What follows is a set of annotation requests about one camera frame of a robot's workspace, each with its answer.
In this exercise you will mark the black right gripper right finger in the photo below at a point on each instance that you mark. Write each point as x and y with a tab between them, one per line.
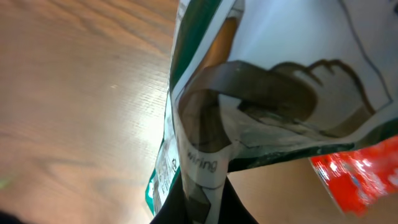
232	209

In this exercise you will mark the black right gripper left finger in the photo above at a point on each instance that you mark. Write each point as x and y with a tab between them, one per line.
173	210

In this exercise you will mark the red snack bag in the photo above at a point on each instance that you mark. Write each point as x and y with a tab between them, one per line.
357	179

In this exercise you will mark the green white package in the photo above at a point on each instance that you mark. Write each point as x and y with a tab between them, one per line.
255	83

